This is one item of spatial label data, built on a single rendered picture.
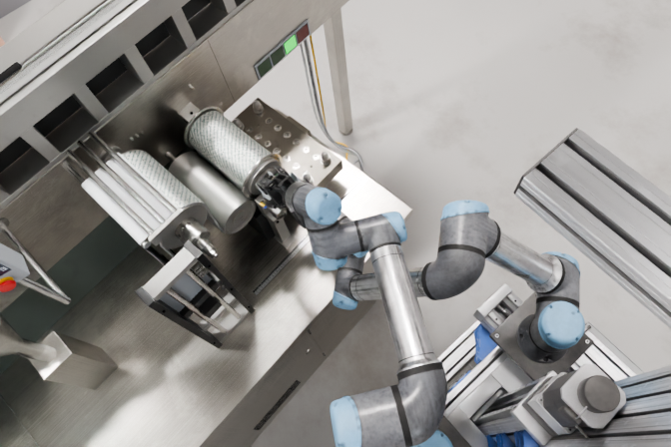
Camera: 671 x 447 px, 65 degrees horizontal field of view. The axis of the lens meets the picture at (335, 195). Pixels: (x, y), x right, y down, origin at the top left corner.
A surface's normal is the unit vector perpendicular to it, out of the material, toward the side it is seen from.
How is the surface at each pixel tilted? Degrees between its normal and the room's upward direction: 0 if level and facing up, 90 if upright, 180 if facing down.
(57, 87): 90
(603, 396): 0
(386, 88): 0
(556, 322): 7
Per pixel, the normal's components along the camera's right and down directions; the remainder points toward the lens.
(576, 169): -0.08, -0.43
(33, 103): 0.74, 0.58
